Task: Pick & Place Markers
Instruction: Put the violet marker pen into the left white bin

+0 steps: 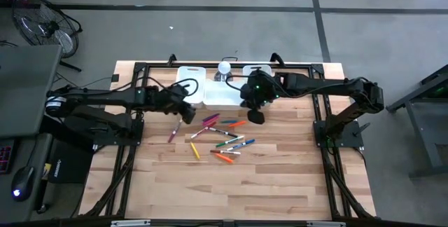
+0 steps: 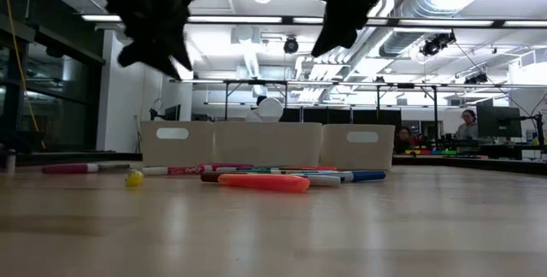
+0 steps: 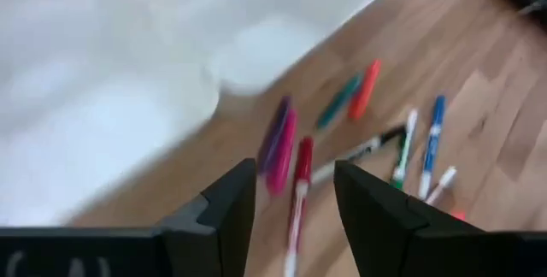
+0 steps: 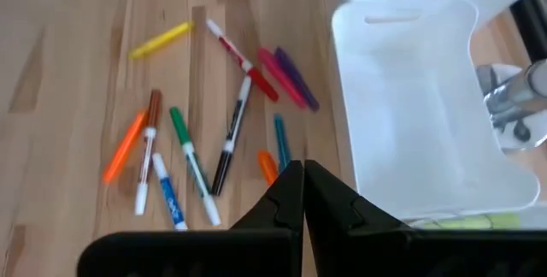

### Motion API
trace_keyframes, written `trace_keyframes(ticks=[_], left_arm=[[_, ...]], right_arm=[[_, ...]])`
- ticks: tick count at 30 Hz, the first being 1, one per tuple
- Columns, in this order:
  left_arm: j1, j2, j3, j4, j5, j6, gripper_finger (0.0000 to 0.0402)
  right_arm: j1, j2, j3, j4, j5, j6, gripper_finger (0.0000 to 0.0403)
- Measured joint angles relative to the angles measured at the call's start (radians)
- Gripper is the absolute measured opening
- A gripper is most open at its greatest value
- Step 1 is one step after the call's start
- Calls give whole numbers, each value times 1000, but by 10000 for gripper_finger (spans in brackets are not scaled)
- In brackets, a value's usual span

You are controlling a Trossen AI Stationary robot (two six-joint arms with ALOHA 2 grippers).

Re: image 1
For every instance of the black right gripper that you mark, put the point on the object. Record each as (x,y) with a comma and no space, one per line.
(259,90)

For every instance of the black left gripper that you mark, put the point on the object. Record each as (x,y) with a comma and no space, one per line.
(171,99)

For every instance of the red-orange stubby highlighter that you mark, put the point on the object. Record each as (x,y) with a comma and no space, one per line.
(238,123)

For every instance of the magenta capped thin marker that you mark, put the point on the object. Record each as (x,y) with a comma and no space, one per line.
(200,132)

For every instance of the dark purple stubby highlighter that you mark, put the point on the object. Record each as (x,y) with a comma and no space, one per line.
(211,117)

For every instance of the teal slim marker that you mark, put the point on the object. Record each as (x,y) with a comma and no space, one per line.
(229,121)

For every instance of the blue thin marker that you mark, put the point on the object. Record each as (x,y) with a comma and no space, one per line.
(241,144)

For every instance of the black capped thin marker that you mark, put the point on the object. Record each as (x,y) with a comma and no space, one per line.
(224,132)

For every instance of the green thin marker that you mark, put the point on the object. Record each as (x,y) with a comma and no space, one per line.
(230,141)

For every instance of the yellow stubby highlighter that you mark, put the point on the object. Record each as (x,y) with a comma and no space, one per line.
(195,150)

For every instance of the brown thin marker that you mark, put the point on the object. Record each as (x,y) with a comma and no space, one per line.
(225,152)

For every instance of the orange stubby highlighter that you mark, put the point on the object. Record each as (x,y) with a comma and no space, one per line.
(224,158)

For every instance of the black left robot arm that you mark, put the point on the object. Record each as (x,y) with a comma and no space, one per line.
(105,97)

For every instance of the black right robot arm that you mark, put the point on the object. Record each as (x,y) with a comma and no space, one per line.
(322,84)

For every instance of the white plastic bin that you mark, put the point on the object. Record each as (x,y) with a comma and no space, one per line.
(185,74)
(246,70)
(220,97)

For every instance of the chrome lamp base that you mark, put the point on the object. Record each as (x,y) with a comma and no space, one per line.
(224,77)

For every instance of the white light bulb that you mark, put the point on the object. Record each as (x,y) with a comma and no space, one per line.
(224,67)

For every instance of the small black box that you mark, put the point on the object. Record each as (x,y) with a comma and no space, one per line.
(115,78)

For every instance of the black printed bag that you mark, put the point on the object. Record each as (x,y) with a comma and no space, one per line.
(73,164)

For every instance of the yellow label tag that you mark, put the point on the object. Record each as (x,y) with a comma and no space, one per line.
(46,170)

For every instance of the grey side table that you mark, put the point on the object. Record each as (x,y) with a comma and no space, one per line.
(35,150)

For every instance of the black floor fan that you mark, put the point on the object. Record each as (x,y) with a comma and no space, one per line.
(52,27)

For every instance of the grey desk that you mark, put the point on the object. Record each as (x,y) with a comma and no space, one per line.
(28,87)

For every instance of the grey metal cart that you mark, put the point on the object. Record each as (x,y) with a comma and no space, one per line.
(423,132)

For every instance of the black computer mouse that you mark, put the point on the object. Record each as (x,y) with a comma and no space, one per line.
(22,181)

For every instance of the backlit keyboard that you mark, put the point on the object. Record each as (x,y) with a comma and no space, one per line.
(5,158)

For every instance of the black aluminium table frame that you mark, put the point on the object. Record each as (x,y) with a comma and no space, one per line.
(161,65)

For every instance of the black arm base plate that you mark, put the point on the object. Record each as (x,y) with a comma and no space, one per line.
(350,139)
(115,139)

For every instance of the silver bracket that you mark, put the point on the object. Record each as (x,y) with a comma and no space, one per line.
(325,224)
(129,223)

